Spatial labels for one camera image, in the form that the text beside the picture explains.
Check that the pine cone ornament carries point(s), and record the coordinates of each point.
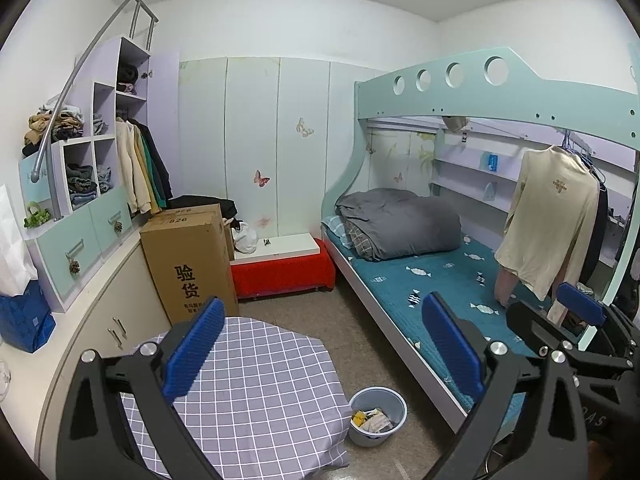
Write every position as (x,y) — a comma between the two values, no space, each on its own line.
(75,266)
(118,227)

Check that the curved white cabinet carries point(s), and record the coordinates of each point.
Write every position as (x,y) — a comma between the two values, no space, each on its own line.
(85,320)

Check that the clear suction hook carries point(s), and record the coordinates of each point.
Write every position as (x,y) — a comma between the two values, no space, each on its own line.
(4,377)

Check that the blue gift bag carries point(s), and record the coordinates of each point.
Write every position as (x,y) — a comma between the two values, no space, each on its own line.
(25,320)

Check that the tan and grey clothes pile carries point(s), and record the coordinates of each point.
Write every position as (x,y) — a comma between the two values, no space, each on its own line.
(55,127)

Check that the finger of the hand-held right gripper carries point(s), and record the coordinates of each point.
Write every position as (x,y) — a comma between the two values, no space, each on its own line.
(530,322)
(580,302)

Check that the printed cardboard box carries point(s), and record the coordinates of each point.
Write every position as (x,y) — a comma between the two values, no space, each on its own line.
(185,270)

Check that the white plastic bag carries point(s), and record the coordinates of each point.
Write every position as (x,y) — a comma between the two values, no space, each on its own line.
(15,255)
(245,240)

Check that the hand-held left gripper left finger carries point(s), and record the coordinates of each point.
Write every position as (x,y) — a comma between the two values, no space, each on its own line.
(195,347)

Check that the red bench with white top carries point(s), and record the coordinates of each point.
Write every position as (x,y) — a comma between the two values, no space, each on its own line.
(285,275)

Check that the grey duvet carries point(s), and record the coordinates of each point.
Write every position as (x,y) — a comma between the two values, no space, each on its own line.
(400,220)

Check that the folded blue jeans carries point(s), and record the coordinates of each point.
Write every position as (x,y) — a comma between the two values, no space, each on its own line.
(104,179)

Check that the dark folded clothes stack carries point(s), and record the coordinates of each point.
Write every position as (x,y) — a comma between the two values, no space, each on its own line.
(81,182)

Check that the beige butterfly wall sticker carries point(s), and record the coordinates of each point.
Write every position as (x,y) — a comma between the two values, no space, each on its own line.
(304,127)

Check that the grey checkered tablecloth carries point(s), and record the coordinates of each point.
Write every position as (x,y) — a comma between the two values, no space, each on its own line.
(270,390)

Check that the black hanging jacket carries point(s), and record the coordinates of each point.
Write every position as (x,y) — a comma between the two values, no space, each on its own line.
(162,170)

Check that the green hanging jacket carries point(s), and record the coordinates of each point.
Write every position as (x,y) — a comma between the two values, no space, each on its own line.
(154,180)

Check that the small blue box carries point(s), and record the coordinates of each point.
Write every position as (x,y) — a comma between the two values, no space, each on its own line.
(490,161)

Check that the blue clothes hanger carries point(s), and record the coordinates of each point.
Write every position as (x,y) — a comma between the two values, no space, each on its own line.
(582,157)

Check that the black folded garment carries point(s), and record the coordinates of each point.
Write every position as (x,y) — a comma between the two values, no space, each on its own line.
(127,76)

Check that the black hanging garment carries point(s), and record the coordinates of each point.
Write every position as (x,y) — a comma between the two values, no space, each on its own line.
(600,230)

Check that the teal bunk bed frame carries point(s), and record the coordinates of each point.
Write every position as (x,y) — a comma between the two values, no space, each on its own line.
(450,100)

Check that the grey metal handrail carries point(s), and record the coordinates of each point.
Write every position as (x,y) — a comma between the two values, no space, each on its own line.
(65,95)

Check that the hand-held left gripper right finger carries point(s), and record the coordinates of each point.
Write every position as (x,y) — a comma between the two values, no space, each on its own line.
(452,345)

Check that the blue striped pillow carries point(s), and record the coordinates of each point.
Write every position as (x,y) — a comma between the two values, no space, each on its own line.
(334,227)

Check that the beige long-sleeve shirt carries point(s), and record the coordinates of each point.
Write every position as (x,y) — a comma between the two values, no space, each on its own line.
(550,220)

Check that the brown hanging pouch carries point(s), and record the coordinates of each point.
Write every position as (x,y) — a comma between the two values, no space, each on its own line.
(455,123)

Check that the pink butterfly wall sticker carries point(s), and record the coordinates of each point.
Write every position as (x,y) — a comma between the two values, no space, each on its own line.
(261,178)

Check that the cream hanging jacket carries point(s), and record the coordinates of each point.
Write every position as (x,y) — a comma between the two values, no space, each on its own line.
(132,170)

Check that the yellow plastic bag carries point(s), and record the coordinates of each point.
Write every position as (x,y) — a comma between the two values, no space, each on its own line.
(359,417)

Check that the black clothes pile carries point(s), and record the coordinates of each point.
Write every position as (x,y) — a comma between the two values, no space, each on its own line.
(210,205)

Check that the teal fish-print mattress sheet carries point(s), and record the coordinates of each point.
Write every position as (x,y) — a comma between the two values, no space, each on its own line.
(400,285)

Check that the stepped shelf cabinet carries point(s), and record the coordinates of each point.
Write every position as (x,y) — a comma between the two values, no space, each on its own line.
(100,220)

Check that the green plant ornament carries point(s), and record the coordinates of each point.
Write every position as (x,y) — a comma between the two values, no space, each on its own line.
(37,216)

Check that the blue plastic bin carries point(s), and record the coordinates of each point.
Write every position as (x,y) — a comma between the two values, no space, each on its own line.
(385,400)

